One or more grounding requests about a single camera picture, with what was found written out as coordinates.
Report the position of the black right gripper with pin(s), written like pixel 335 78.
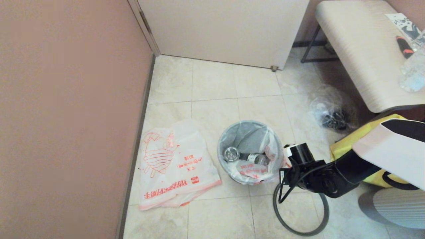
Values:
pixel 302 176

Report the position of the white red-print plastic bag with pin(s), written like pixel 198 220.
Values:
pixel 172 179
pixel 245 136

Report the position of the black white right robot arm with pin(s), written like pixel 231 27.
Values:
pixel 391 152

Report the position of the yellow fabric tote bag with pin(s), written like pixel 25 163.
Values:
pixel 345 142

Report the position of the clear bag with black items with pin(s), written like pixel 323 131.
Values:
pixel 328 113

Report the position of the clear plastic bottle with label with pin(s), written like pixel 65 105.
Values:
pixel 231 154

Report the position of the white ribbed round bin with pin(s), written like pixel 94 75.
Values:
pixel 398 209

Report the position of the small metal door stopper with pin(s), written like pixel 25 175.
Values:
pixel 274 68

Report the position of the dark metal bench leg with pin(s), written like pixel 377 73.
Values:
pixel 318 60

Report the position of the beige wood-grain bench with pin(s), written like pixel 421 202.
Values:
pixel 358 49

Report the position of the crumpled clear plastic bottle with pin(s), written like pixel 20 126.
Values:
pixel 413 76

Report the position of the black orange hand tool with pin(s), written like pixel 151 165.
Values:
pixel 404 46

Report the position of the white door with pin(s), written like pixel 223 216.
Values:
pixel 215 30

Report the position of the grey baseboard strip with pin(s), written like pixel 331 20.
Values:
pixel 127 199

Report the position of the black white printed sheet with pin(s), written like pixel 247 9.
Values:
pixel 403 23

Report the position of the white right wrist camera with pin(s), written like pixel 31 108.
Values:
pixel 289 151

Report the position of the white door frame trim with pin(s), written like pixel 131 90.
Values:
pixel 150 39

